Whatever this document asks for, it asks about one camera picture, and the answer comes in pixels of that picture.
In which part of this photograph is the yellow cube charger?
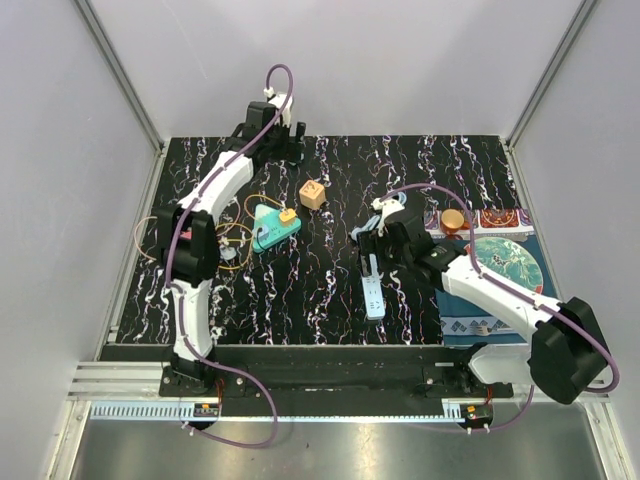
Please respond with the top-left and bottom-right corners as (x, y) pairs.
(278, 208), (297, 227)

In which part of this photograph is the teal triangular power strip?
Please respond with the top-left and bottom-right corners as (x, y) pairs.
(252, 204), (302, 253)

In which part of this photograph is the blue cube charger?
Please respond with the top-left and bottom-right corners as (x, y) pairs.
(254, 225), (269, 244)

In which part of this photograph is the pink charging cable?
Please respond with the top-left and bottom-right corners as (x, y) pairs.
(133, 214), (166, 261)

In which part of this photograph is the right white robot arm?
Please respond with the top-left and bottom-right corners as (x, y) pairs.
(352, 211), (620, 405)

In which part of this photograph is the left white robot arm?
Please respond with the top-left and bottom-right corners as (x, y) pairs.
(153, 93), (306, 396)

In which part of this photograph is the wooden cube charger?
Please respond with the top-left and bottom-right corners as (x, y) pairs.
(299, 180), (326, 210)

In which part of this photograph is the orange cup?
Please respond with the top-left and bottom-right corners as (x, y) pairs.
(440, 209), (466, 235)

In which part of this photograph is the blue placemat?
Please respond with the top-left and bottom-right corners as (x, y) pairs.
(435, 233), (557, 347)

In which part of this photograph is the red and green plate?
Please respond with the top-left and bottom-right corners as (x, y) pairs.
(474, 237), (544, 294)

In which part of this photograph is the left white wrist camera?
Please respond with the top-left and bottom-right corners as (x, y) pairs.
(263, 87), (294, 128)

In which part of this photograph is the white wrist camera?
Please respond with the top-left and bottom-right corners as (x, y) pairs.
(263, 87), (294, 128)
(372, 197), (404, 237)

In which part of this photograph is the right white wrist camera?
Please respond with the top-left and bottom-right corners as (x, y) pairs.
(372, 197), (404, 237)

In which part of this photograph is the orange charging cable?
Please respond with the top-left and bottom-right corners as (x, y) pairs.
(214, 193), (289, 271)

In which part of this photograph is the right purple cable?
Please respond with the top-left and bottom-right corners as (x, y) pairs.
(377, 182), (621, 434)

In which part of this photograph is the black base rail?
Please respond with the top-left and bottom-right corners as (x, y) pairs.
(97, 343), (576, 401)

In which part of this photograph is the left aluminium post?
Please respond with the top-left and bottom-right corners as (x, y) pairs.
(73, 0), (168, 154)

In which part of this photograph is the aluminium post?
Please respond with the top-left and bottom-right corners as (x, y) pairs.
(505, 0), (600, 149)
(73, 0), (168, 154)

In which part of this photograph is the right aluminium post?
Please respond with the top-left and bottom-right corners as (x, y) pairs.
(505, 0), (600, 149)

